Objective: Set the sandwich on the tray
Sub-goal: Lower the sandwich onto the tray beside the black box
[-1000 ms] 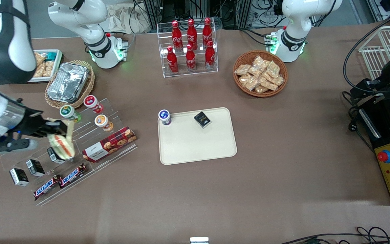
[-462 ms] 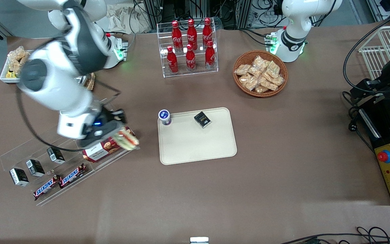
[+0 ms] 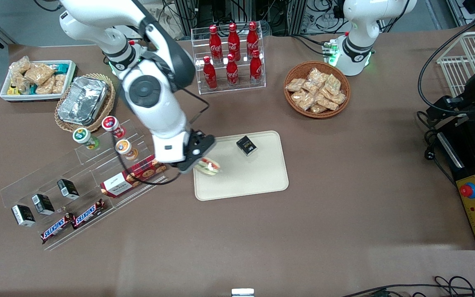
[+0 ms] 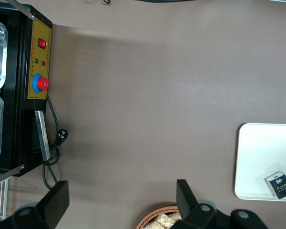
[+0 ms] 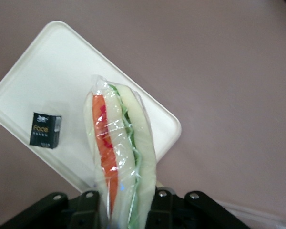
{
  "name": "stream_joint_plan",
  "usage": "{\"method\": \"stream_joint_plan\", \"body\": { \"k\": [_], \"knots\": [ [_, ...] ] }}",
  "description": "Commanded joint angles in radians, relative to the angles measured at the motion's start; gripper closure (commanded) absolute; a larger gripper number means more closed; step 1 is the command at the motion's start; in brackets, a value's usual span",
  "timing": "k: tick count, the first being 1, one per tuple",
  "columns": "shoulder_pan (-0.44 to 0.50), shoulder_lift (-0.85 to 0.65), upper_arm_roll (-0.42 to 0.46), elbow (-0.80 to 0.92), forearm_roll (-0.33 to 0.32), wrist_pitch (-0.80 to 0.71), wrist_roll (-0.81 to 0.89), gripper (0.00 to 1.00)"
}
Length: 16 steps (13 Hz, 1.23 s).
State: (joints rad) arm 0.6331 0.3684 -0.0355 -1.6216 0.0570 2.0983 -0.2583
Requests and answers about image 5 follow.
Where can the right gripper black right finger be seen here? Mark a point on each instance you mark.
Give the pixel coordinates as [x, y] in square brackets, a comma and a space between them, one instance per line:
[166, 207]

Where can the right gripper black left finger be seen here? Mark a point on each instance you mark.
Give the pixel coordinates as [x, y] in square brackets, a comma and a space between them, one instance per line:
[84, 210]

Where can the plastic-wrapped triangle sandwich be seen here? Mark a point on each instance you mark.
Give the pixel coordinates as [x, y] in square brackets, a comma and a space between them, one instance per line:
[124, 143]

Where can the beige rectangular tray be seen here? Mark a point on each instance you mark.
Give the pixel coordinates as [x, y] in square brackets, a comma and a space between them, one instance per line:
[50, 71]

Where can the black tissue pack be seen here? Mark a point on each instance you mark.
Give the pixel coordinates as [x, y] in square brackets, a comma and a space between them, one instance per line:
[45, 130]

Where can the clear acrylic tiered display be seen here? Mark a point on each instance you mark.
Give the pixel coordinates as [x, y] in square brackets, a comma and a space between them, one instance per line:
[264, 217]

